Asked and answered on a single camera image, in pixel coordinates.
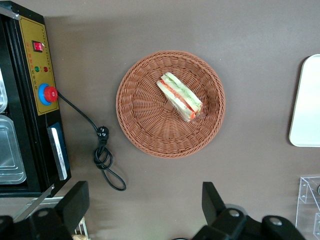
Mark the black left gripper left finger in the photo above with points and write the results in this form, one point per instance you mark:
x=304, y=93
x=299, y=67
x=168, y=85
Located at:
x=75, y=202

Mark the cream plastic tray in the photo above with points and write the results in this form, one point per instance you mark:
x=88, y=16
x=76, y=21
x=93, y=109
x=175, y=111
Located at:
x=307, y=105

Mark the bagged rice cracker snack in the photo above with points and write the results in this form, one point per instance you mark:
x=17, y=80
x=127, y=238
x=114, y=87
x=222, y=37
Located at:
x=78, y=237

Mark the clear acrylic bottle rack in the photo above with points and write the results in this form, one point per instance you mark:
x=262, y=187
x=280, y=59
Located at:
x=307, y=195

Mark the metal food container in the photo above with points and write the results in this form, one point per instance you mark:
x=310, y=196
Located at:
x=2, y=95
x=10, y=152

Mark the triangle sandwich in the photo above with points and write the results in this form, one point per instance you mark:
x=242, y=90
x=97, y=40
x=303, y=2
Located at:
x=180, y=96

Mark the black sealing machine yellow panel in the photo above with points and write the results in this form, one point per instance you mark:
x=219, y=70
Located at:
x=22, y=105

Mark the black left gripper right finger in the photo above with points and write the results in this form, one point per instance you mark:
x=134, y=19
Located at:
x=212, y=202

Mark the round brown wicker basket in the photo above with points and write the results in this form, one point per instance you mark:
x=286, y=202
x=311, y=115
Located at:
x=142, y=105

